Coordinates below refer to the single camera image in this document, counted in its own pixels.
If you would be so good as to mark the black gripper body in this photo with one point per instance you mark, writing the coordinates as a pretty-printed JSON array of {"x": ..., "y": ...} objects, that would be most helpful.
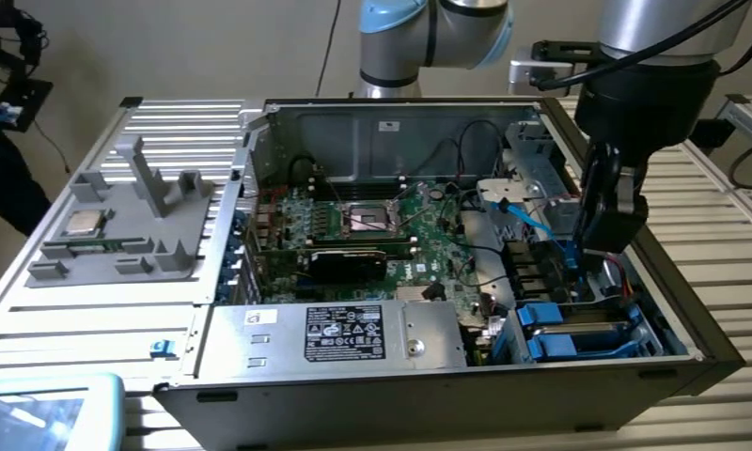
[{"x": 646, "y": 103}]

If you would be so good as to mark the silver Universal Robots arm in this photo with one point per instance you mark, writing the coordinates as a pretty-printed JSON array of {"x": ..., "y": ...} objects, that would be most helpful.
[{"x": 401, "y": 47}]

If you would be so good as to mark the blue disk bay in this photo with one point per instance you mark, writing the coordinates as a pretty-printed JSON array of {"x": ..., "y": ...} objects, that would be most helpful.
[{"x": 570, "y": 333}]

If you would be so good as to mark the silver drive cage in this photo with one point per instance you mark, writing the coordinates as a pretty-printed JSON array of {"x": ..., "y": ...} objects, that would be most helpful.
[{"x": 520, "y": 192}]

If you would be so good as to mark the small black box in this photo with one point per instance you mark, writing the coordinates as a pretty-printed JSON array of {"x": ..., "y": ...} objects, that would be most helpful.
[{"x": 710, "y": 134}]

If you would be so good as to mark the green motherboard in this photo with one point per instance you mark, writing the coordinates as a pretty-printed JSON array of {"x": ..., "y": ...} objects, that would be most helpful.
[{"x": 439, "y": 263}]

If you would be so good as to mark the CPU socket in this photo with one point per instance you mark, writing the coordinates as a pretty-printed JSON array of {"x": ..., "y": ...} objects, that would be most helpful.
[{"x": 371, "y": 217}]

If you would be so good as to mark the silver chipset heatsink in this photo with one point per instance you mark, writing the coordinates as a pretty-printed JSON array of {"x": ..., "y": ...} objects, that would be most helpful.
[{"x": 413, "y": 296}]

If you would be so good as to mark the black graphics card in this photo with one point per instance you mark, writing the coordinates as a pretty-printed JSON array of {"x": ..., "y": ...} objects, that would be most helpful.
[{"x": 348, "y": 265}]

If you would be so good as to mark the silver power supply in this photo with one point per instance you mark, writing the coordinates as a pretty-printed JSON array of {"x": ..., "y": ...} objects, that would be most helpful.
[{"x": 339, "y": 336}]

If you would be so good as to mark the open black PC case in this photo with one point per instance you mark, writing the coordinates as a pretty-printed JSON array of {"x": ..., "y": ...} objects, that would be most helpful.
[{"x": 413, "y": 404}]

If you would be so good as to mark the grey parts rack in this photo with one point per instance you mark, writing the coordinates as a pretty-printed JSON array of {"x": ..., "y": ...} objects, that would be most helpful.
[{"x": 131, "y": 225}]

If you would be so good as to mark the small blue clip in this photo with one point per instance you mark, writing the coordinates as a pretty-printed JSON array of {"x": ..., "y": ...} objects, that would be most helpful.
[{"x": 160, "y": 350}]

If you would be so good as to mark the green RAM stick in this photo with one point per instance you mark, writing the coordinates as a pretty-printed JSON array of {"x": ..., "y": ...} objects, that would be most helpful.
[{"x": 103, "y": 245}]

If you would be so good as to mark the silver CPU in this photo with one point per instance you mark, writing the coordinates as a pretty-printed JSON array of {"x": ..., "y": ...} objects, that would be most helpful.
[{"x": 88, "y": 222}]

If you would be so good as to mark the person in dark clothes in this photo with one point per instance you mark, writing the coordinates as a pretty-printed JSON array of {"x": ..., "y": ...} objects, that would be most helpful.
[{"x": 2, "y": 169}]

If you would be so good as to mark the teal teach pendant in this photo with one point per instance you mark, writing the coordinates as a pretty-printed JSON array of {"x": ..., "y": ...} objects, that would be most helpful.
[{"x": 44, "y": 413}]

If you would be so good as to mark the aluminium frame rail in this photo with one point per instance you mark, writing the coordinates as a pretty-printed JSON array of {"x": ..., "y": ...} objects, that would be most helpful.
[{"x": 748, "y": 113}]

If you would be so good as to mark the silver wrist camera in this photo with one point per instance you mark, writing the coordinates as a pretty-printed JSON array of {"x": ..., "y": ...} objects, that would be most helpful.
[{"x": 527, "y": 70}]

